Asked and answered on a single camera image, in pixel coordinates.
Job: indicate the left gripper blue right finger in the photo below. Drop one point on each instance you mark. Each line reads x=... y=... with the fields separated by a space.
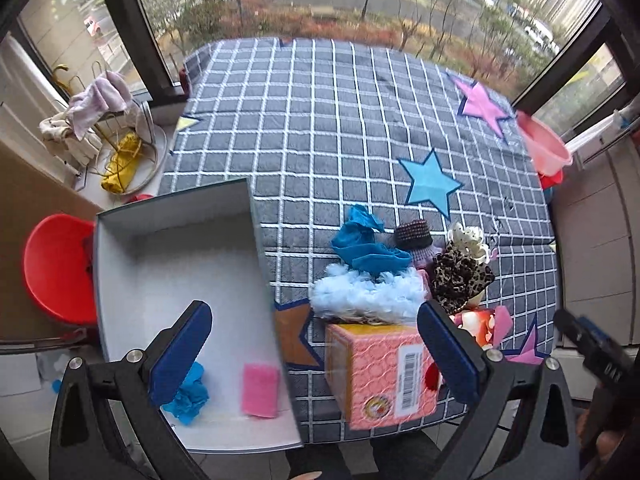
x=458 y=357

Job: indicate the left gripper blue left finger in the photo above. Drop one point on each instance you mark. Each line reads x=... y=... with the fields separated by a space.
x=174 y=349

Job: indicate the blue cloth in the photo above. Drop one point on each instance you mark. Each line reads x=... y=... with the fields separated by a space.
x=190 y=397
x=355 y=243

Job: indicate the pink sponge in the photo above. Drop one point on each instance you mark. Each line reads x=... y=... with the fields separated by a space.
x=260 y=390

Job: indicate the white dotted cloth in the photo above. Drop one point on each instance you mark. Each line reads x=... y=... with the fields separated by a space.
x=470 y=240

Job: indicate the striped knitted sock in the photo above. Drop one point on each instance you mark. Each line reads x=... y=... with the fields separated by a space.
x=415 y=237

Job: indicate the person's right hand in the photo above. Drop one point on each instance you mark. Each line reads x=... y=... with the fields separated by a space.
x=609 y=442

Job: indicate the orange printed packet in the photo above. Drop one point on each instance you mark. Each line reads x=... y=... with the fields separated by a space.
x=487 y=326

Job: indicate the pink tissue box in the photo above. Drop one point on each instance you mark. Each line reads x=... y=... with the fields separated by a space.
x=380 y=375

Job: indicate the leopard print scrunchie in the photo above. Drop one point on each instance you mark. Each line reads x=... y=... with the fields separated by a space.
x=458 y=278

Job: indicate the light blue fluffy scrunchie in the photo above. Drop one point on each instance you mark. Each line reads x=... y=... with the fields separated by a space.
x=352 y=296

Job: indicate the grey white storage box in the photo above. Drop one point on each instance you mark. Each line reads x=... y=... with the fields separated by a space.
x=198 y=253

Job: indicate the red plastic chair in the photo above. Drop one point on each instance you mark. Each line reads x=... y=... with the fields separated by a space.
x=57 y=267

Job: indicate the red plastic basin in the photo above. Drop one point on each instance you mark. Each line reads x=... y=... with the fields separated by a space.
x=551 y=181

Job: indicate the yellow cloth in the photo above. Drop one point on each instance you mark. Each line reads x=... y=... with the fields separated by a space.
x=123 y=164

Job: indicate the pink plastic basin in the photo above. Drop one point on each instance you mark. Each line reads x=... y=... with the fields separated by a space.
x=546 y=149

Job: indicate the grey checked star tablecloth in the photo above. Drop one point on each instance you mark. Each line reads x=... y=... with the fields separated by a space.
x=318 y=126

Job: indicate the pink white towel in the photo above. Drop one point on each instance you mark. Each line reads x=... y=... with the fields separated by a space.
x=108 y=93

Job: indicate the gold wire rack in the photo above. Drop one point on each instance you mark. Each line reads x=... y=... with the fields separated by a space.
x=105 y=131

